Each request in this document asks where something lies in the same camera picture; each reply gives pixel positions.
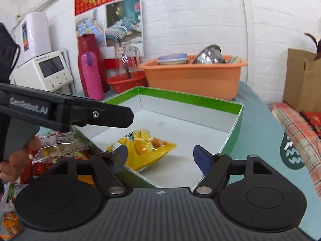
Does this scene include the dark red leaf plant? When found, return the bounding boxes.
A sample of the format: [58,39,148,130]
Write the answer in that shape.
[304,32,321,61]

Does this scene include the clear snack pack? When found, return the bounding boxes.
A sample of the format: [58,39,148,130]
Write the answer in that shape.
[31,132,89,164]

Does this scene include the pink thermos bottle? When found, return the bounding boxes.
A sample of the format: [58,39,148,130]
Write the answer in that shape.
[80,51,104,101]

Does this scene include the yellow snack bag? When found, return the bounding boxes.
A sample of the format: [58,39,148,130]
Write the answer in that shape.
[106,129,177,173]

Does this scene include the red plastic basket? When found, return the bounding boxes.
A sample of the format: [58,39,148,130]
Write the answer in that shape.
[107,71,148,94]

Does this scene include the bedroom photo poster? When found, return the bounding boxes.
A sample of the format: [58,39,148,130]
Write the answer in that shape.
[75,0,144,59]

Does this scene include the white water purifier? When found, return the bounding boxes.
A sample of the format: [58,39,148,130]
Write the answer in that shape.
[15,12,52,66]

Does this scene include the person's left hand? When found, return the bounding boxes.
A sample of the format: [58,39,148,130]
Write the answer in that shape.
[1,136,41,182]

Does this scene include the white water dispenser machine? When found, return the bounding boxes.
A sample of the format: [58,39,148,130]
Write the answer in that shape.
[10,51,73,95]

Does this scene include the brown cardboard box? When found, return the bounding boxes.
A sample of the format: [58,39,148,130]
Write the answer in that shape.
[283,48,321,113]

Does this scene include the glass pitcher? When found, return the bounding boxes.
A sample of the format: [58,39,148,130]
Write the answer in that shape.
[114,42,140,79]

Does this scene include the green cardboard box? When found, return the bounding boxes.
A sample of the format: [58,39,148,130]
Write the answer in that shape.
[73,87,244,189]

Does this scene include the orange plastic basin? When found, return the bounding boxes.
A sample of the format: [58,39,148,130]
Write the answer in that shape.
[139,54,248,100]

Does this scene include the stainless steel bowl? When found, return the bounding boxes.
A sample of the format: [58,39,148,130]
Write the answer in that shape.
[193,45,226,64]

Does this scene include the plaid bed mat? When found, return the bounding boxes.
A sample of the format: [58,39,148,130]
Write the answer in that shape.
[271,102,320,196]

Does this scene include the dark red thermos jug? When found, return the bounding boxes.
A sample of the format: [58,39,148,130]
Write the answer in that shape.
[78,34,110,97]

